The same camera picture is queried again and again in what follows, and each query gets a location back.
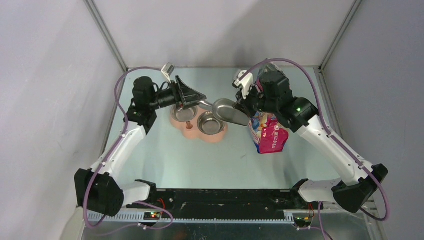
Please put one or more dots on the aluminium frame rail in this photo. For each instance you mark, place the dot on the aluminium frame rail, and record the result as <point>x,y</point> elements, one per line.
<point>198,217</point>

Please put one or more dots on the left controller board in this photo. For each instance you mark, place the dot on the left controller board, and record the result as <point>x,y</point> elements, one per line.
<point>152,216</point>

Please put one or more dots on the steel bowl far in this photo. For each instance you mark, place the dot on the steel bowl far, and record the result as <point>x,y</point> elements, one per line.
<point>183,115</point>

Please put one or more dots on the right controller board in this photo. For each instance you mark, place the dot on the right controller board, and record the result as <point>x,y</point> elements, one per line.
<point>303,222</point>

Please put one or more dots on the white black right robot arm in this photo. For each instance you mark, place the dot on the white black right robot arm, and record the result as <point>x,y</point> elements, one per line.
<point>358,179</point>

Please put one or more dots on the steel bowl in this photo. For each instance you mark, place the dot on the steel bowl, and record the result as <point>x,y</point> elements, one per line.
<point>208,124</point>
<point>183,115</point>

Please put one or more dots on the pink double pet bowl stand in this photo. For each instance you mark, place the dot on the pink double pet bowl stand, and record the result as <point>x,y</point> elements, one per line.
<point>190,129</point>

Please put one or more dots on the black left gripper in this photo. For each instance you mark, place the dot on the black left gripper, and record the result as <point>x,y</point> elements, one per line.
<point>183,96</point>

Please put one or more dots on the controller board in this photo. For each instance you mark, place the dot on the controller board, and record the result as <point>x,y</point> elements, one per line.
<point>303,222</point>
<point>152,216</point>

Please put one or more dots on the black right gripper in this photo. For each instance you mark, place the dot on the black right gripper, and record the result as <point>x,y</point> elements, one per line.
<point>243,104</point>

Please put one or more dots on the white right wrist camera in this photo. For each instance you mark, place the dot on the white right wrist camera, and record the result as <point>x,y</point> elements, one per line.
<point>243,84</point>

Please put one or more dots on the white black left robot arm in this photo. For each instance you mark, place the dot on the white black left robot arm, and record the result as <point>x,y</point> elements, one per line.
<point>148,97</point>

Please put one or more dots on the colourful cat food bag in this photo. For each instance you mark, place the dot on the colourful cat food bag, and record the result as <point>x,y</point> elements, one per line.
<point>270,132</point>

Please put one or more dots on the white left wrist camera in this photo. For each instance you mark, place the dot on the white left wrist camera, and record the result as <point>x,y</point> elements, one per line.
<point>167,71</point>

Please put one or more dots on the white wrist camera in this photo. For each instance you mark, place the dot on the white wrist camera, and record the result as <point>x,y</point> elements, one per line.
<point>167,71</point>
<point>243,84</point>

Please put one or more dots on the metal food scoop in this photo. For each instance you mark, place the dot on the metal food scoop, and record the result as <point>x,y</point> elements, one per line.
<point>223,109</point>

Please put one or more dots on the steel bowl near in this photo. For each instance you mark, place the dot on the steel bowl near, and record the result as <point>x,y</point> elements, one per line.
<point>208,124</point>

